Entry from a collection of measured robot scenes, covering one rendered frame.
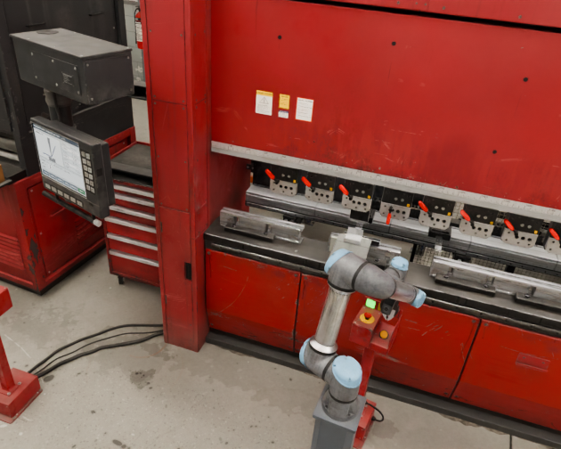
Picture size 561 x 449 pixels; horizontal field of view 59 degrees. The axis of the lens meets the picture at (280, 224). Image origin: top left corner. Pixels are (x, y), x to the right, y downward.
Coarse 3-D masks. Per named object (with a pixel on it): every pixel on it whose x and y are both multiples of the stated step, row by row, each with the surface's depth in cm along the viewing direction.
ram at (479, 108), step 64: (256, 0) 225; (256, 64) 240; (320, 64) 230; (384, 64) 221; (448, 64) 213; (512, 64) 205; (256, 128) 256; (320, 128) 245; (384, 128) 235; (448, 128) 226; (512, 128) 217; (512, 192) 230
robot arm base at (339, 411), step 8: (328, 392) 199; (328, 400) 198; (336, 400) 194; (352, 400) 193; (328, 408) 198; (336, 408) 195; (344, 408) 194; (352, 408) 195; (336, 416) 195; (344, 416) 195; (352, 416) 196
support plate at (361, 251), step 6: (342, 234) 272; (342, 240) 267; (366, 240) 269; (336, 246) 262; (342, 246) 262; (348, 246) 263; (354, 246) 263; (360, 246) 263; (366, 246) 264; (354, 252) 258; (360, 252) 258; (366, 252) 259
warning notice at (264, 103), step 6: (258, 90) 246; (258, 96) 247; (264, 96) 246; (270, 96) 246; (258, 102) 249; (264, 102) 248; (270, 102) 247; (258, 108) 250; (264, 108) 249; (270, 108) 248; (270, 114) 250
